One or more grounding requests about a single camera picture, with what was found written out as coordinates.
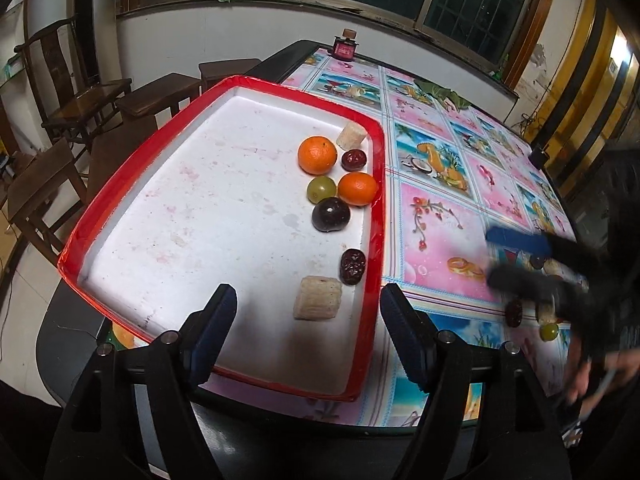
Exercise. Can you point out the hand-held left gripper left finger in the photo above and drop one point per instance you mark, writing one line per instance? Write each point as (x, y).
(215, 335)

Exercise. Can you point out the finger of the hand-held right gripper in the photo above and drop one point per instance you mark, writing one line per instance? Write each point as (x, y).
(520, 242)
(525, 285)

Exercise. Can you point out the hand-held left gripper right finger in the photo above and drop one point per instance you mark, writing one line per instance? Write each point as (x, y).
(407, 340)

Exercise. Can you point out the dried red date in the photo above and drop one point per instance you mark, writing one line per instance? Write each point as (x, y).
(513, 312)
(353, 266)
(537, 261)
(354, 159)

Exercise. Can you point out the cream corn cob piece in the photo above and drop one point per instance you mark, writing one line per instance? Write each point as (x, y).
(351, 135)
(318, 297)
(547, 311)

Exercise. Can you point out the green grape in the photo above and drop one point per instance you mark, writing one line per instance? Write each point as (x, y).
(548, 331)
(320, 188)

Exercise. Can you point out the red rimmed white foam tray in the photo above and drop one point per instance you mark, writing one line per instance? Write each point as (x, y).
(200, 210)

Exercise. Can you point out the dark purple passion fruit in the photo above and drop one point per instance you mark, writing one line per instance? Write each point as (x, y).
(331, 213)

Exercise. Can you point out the orange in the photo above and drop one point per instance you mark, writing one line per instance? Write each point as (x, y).
(317, 155)
(357, 189)

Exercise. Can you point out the person's right hand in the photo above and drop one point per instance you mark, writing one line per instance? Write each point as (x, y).
(587, 377)

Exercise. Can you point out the fruit printed pink tablecloth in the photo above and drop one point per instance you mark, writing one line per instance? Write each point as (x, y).
(440, 220)

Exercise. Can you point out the black box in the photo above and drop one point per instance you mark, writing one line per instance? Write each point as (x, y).
(539, 156)

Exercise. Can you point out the black rimmed table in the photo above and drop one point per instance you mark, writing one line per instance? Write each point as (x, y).
(60, 330)

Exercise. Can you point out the green cloth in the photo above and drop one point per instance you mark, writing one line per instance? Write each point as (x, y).
(442, 92)

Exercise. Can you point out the small green object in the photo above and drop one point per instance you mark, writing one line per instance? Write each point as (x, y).
(500, 74)

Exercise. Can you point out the yellow door panels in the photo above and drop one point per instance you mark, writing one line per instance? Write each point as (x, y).
(590, 85)

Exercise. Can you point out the wooden stool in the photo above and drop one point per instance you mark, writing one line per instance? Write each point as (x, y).
(117, 155)
(160, 95)
(227, 67)

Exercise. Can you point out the wooden chair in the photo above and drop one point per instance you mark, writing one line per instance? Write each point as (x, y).
(42, 180)

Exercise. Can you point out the small red bottle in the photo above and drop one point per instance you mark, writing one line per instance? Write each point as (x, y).
(345, 49)

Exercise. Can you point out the wooden armchair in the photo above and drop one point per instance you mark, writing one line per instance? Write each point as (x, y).
(75, 100)

